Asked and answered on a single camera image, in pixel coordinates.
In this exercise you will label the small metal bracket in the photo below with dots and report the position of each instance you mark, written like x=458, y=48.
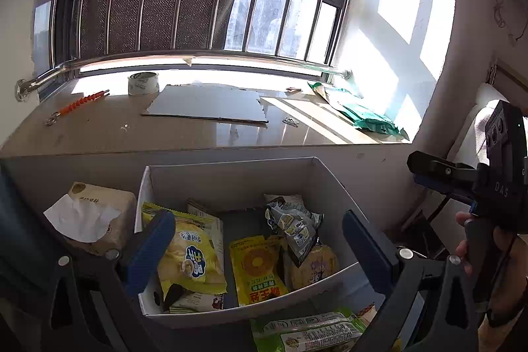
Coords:
x=290, y=122

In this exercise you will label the grey crumpled snack packet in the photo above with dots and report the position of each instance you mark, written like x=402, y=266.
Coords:
x=293, y=228

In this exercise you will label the black metal frame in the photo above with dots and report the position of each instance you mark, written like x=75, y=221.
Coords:
x=429, y=228

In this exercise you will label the small white red snack packet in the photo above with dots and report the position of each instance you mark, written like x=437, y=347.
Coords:
x=198, y=301

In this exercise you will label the orange ribbed tool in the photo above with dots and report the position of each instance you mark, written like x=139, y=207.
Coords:
x=80, y=102

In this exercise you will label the yellow chip bag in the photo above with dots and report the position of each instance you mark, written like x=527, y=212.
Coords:
x=194, y=253

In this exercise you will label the green snack packet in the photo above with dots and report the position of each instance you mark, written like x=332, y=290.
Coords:
x=305, y=331

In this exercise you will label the green plastic packaging bag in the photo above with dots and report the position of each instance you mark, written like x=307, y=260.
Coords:
x=363, y=115

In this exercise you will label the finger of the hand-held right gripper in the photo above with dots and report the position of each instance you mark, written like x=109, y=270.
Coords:
x=437, y=187
x=433, y=164

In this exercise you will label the steel window guard railing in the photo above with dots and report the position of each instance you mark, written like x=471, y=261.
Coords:
x=206, y=61

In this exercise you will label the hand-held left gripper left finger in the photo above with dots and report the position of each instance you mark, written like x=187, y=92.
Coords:
x=150, y=253

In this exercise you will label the grey cardboard sheet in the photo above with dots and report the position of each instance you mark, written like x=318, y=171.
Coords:
x=206, y=104

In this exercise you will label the small brown scrap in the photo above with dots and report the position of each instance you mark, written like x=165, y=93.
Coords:
x=294, y=89

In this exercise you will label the white storage box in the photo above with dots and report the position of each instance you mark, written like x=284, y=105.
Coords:
x=231, y=187

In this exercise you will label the beige tissue pack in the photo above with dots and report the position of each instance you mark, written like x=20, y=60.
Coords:
x=113, y=211

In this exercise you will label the orange striped snack packet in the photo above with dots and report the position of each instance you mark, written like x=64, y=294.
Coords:
x=366, y=314

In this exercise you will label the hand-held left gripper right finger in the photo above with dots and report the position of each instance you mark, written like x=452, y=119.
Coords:
x=367, y=249

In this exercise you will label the person's right hand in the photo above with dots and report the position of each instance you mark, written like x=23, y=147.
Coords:
x=511, y=265

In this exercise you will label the white striped snack packet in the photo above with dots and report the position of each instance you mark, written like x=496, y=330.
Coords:
x=211, y=222

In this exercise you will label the clear tape roll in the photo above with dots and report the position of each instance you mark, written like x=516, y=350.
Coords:
x=142, y=84

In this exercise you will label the pale yellow snack packet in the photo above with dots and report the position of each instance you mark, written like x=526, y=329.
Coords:
x=318, y=266

